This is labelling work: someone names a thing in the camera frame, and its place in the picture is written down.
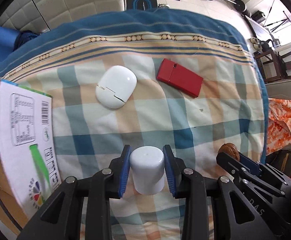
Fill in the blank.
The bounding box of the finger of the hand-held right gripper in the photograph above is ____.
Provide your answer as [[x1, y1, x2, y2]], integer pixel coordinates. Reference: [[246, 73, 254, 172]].
[[239, 152, 291, 191], [216, 152, 286, 198]]

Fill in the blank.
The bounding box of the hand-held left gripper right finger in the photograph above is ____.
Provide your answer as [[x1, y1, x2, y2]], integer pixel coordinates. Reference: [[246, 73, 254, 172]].
[[162, 144, 263, 240]]

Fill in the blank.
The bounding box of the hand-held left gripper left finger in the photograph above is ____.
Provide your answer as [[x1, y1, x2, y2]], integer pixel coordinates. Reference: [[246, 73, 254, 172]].
[[16, 144, 133, 240]]

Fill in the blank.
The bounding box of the white plastic cylinder cap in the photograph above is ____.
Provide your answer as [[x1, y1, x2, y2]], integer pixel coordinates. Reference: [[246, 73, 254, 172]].
[[129, 145, 165, 195]]

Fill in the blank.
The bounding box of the brown walnut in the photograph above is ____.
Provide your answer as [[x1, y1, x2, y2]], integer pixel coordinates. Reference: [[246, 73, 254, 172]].
[[218, 142, 240, 161]]

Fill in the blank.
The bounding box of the cardboard box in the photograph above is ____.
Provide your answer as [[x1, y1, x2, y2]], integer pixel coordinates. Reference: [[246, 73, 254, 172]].
[[0, 79, 62, 233]]

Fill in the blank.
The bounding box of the plaid tablecloth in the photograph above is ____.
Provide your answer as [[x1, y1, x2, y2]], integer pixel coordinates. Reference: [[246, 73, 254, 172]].
[[0, 8, 269, 240]]

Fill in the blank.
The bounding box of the orange floral cloth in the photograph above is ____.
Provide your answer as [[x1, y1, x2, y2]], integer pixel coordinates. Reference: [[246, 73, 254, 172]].
[[267, 97, 291, 155]]

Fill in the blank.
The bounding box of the beige chair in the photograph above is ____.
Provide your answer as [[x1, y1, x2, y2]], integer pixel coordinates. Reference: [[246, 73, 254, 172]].
[[264, 80, 291, 100]]

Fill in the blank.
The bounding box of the white earbud case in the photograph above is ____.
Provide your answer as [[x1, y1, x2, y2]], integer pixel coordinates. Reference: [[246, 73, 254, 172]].
[[96, 65, 137, 109]]

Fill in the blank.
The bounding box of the red flat box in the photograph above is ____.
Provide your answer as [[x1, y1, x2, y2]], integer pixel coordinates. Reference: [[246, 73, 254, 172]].
[[156, 58, 204, 98]]

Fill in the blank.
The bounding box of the dark wooden chair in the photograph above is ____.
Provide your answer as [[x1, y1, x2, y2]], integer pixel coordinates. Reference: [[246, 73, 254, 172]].
[[254, 47, 291, 83]]

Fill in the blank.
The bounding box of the pair of light shoes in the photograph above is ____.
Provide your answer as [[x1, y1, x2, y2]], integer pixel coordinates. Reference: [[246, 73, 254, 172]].
[[250, 37, 263, 50]]

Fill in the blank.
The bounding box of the black treadmill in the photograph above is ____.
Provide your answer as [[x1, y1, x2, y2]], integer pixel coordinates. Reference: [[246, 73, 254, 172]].
[[245, 15, 281, 48]]

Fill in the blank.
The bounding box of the black speaker box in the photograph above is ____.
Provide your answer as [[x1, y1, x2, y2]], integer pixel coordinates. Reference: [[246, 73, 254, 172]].
[[252, 10, 264, 22]]

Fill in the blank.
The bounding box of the dark blue knit cloth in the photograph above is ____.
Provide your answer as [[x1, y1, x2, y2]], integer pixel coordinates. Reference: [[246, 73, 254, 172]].
[[14, 30, 40, 52]]

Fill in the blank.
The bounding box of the grey quilted chair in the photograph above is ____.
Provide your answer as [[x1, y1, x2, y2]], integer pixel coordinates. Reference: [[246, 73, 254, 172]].
[[27, 0, 125, 32], [0, 0, 50, 34]]

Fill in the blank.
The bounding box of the blue foam mat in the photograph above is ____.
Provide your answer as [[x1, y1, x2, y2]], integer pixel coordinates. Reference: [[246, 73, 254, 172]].
[[0, 25, 21, 64]]

